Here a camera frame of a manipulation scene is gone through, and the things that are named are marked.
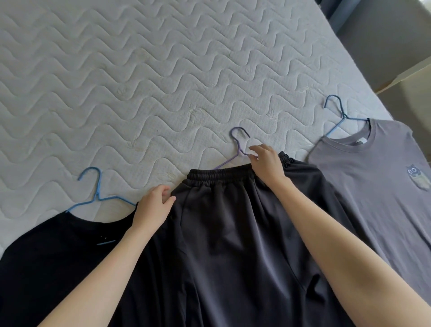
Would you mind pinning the person's right hand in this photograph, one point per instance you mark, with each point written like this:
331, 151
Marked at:
269, 165

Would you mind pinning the person's left hand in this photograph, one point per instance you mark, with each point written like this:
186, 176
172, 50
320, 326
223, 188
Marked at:
151, 212

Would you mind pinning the purple hanger of grey pants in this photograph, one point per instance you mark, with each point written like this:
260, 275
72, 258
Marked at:
238, 148

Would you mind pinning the dark grey pants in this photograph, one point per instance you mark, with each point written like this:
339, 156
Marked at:
235, 252

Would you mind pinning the grey owl t-shirt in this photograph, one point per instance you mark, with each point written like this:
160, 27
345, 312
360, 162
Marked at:
377, 188

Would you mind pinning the black Li-Ning t-shirt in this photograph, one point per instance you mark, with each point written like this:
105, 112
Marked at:
50, 269

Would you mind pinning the white quilted mattress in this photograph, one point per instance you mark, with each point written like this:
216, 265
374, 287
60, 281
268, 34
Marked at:
134, 84

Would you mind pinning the person's left forearm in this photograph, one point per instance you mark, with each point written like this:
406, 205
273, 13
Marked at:
101, 279

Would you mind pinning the person's right forearm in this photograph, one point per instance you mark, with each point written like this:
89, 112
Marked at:
353, 262

